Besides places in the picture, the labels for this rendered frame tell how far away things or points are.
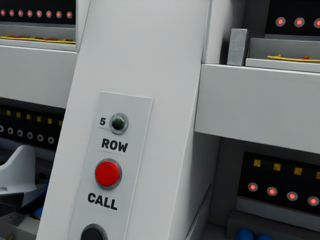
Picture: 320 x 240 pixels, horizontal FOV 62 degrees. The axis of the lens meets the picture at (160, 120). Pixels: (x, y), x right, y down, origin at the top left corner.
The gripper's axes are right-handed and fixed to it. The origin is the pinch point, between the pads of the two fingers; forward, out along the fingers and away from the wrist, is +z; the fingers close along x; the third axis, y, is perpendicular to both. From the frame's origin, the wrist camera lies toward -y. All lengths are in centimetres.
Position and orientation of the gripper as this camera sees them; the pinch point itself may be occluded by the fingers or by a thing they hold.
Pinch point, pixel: (22, 189)
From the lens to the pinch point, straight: 34.6
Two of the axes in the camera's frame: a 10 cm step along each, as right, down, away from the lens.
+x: -9.3, -1.6, 3.4
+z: 3.2, 1.6, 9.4
